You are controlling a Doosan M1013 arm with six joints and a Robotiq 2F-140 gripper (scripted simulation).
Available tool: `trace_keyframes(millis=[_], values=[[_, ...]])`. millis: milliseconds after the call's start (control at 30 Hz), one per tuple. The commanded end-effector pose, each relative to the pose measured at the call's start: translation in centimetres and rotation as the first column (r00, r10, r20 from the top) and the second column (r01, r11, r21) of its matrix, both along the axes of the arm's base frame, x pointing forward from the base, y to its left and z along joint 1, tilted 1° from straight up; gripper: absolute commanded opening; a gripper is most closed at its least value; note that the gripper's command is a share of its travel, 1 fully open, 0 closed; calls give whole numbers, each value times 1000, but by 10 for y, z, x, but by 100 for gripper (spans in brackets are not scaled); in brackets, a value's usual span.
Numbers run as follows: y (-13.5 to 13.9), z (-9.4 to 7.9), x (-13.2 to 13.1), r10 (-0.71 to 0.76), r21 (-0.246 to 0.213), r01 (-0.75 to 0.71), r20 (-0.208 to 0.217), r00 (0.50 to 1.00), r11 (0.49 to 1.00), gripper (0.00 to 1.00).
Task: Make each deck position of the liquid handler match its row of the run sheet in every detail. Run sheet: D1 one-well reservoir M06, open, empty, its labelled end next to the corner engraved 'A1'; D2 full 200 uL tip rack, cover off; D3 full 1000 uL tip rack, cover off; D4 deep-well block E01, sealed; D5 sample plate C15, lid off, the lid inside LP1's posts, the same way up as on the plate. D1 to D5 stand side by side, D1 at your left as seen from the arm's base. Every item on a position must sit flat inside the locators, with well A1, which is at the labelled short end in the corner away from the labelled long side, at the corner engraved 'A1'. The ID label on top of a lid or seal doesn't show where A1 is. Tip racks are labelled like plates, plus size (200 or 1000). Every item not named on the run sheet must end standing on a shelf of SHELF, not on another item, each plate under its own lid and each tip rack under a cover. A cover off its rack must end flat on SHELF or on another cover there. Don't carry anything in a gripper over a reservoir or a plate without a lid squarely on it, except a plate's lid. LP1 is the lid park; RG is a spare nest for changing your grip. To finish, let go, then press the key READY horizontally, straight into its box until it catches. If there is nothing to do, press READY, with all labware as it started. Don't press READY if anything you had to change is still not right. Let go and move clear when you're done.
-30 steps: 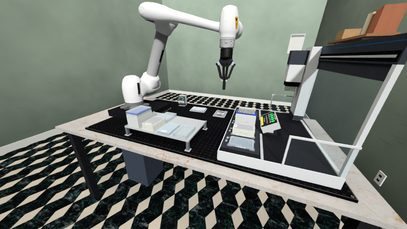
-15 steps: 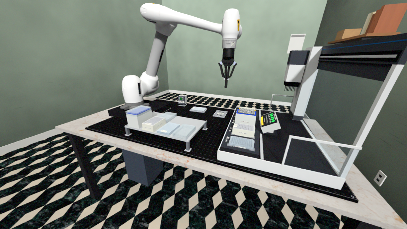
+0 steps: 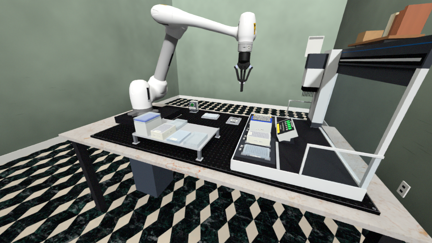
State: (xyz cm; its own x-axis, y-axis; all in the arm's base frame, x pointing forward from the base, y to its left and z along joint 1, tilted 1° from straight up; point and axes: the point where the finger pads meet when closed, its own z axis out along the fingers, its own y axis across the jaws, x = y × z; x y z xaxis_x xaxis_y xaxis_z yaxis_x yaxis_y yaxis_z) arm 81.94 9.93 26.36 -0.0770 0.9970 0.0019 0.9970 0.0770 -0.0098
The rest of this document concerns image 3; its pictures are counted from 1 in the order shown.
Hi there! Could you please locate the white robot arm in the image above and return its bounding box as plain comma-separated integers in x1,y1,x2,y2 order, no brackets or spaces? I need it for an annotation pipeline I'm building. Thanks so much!
128,4,257,117

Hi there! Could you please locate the white ready key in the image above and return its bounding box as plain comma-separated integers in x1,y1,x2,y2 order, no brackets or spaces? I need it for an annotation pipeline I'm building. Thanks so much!
189,100,198,113

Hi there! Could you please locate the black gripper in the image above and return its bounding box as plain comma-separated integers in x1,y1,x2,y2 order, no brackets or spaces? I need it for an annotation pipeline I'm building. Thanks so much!
234,52,253,92

